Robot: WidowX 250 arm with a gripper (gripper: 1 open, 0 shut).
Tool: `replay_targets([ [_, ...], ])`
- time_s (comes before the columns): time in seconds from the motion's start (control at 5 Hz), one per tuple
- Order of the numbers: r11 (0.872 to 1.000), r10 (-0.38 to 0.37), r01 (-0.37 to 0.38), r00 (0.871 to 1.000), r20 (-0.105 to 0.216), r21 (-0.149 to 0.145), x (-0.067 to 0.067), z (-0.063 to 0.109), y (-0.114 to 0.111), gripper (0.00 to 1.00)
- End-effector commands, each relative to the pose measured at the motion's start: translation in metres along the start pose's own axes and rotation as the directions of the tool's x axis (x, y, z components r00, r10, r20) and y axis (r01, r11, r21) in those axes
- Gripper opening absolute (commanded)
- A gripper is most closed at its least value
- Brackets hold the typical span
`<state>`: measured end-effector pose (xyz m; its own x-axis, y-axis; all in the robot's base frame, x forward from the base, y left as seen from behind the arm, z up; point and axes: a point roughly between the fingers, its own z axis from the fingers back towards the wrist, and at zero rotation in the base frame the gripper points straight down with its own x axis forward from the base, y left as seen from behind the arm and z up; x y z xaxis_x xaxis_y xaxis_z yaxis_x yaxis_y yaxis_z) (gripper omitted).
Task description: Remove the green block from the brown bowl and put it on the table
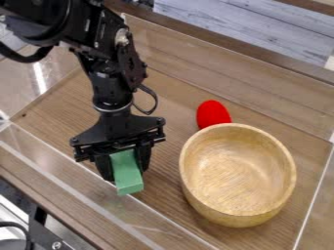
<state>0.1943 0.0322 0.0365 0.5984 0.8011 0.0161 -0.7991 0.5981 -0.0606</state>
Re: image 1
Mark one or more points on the brown wooden bowl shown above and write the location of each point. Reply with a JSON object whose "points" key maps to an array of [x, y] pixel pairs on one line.
{"points": [[238, 174]]}

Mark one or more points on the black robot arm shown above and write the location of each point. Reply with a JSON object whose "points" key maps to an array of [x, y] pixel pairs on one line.
{"points": [[96, 35]]}

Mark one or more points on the clear acrylic enclosure wall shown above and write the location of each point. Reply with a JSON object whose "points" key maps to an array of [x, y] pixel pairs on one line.
{"points": [[283, 102]]}

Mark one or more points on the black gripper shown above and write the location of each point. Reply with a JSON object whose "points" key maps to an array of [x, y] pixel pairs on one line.
{"points": [[116, 133]]}

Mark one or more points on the black table frame bracket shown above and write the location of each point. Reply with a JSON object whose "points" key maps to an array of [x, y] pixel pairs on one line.
{"points": [[44, 239]]}

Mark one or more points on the green rectangular block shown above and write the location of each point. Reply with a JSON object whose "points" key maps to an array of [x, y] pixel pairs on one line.
{"points": [[125, 172]]}

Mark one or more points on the red plush ball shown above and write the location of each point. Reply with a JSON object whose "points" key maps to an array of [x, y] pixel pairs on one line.
{"points": [[211, 113]]}

